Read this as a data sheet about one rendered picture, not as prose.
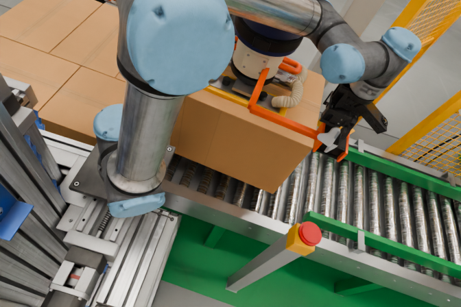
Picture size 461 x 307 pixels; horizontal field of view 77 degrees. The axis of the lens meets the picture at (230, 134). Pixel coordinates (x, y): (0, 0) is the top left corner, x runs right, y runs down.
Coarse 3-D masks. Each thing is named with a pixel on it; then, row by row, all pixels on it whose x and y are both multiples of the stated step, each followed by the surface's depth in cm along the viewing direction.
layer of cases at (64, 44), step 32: (32, 0) 187; (64, 0) 194; (0, 32) 166; (32, 32) 171; (64, 32) 177; (96, 32) 183; (0, 64) 154; (32, 64) 158; (64, 64) 163; (96, 64) 168; (64, 96) 151; (96, 96) 156; (64, 128) 143
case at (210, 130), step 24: (312, 72) 123; (192, 96) 101; (216, 96) 103; (312, 96) 115; (192, 120) 109; (216, 120) 105; (240, 120) 101; (264, 120) 102; (312, 120) 107; (192, 144) 122; (216, 144) 116; (240, 144) 111; (264, 144) 106; (288, 144) 102; (312, 144) 101; (216, 168) 130; (240, 168) 124; (264, 168) 118; (288, 168) 113
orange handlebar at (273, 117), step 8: (280, 64) 99; (288, 64) 103; (296, 64) 102; (264, 72) 95; (288, 72) 101; (296, 72) 100; (264, 80) 93; (256, 88) 90; (256, 96) 88; (248, 104) 86; (256, 112) 85; (264, 112) 85; (272, 112) 86; (272, 120) 85; (280, 120) 85; (288, 120) 85; (288, 128) 86; (296, 128) 85; (304, 128) 85; (312, 136) 85
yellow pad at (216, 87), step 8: (216, 80) 104; (224, 80) 102; (232, 80) 106; (208, 88) 102; (216, 88) 103; (224, 88) 103; (224, 96) 102; (232, 96) 102; (240, 96) 103; (264, 96) 102; (272, 96) 106; (240, 104) 103; (256, 104) 103; (264, 104) 103; (280, 112) 103
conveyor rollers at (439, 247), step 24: (168, 168) 141; (192, 168) 144; (312, 168) 160; (360, 168) 167; (216, 192) 140; (240, 192) 142; (312, 192) 151; (360, 192) 158; (384, 192) 164; (432, 192) 169; (288, 216) 141; (360, 216) 149; (408, 216) 156; (432, 216) 161; (456, 216) 167; (336, 240) 141; (408, 240) 148; (432, 240) 155; (456, 240) 154; (408, 264) 141
